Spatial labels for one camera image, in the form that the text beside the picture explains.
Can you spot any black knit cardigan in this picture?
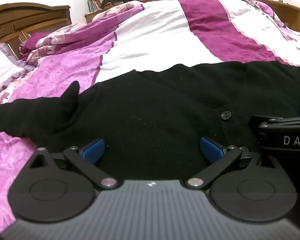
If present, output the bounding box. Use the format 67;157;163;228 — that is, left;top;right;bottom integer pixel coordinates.
0;61;300;180

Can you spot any folded purple floral quilt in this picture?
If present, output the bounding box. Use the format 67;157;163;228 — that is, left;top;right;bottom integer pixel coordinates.
19;1;144;65

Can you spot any brown wooden footboard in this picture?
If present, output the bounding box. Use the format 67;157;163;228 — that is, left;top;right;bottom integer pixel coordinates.
254;0;300;32

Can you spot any floral lilac pillow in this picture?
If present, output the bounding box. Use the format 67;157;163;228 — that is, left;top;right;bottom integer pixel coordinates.
0;43;29;92

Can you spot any purple white bed cover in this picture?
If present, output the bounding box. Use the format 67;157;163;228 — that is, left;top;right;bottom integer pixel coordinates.
0;0;300;234

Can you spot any row of books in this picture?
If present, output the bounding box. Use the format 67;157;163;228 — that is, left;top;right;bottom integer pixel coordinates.
87;0;104;12

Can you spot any brown wooden headboard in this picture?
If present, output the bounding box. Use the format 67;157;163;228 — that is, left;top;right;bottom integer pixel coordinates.
0;3;71;59

